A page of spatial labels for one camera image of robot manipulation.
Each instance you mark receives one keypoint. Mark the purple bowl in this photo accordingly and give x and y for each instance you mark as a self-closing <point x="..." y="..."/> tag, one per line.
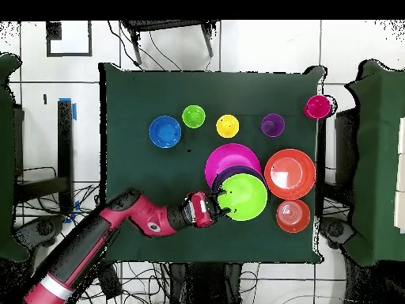
<point x="231" y="171"/>

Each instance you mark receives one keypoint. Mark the green bowl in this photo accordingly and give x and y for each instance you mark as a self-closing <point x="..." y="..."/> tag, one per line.
<point x="246" y="198"/>

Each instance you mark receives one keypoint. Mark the large pink bowl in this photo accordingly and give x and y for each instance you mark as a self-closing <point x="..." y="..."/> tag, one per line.
<point x="227" y="158"/>

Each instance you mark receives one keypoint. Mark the large orange bowl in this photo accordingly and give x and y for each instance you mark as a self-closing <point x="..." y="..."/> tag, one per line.
<point x="272" y="190"/>

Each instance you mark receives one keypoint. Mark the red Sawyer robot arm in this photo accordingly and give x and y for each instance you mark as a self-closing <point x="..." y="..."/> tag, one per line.
<point x="139" y="215"/>

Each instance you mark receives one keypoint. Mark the yellow cup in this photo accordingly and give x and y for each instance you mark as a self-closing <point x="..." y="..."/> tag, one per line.
<point x="227" y="126"/>

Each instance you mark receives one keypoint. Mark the small orange bowl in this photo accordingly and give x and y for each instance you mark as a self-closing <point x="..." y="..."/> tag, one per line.
<point x="293" y="216"/>

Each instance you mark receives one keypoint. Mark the green cup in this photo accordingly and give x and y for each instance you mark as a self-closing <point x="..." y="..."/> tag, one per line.
<point x="194" y="116"/>

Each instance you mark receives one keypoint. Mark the blue bowl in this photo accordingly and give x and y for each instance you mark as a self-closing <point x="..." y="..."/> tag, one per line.
<point x="165" y="132"/>

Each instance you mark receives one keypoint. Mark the purple cup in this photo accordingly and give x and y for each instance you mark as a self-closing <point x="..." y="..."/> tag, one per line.
<point x="272" y="125"/>

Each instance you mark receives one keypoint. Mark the dark green tablecloth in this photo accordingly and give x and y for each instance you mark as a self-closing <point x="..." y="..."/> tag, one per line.
<point x="190" y="88"/>

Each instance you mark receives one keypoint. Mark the black power box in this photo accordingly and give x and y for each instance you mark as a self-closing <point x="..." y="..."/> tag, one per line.
<point x="110" y="281"/>

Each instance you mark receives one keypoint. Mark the pink cup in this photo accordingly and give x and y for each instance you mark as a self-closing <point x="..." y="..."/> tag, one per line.
<point x="317" y="107"/>

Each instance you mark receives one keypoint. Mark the blue tape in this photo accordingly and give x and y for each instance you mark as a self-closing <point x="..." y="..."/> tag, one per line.
<point x="74" y="110"/>

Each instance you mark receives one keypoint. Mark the green cloth side table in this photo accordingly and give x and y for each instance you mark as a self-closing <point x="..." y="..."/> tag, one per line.
<point x="379" y="158"/>
<point x="6" y="158"/>

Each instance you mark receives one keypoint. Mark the black stool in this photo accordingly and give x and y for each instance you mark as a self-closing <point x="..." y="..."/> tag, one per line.
<point x="164" y="25"/>

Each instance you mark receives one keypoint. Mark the black metal post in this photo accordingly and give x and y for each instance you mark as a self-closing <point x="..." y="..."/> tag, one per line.
<point x="322" y="152"/>

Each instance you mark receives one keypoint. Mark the black metal frame beam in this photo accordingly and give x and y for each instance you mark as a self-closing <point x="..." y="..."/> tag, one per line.
<point x="65" y="142"/>

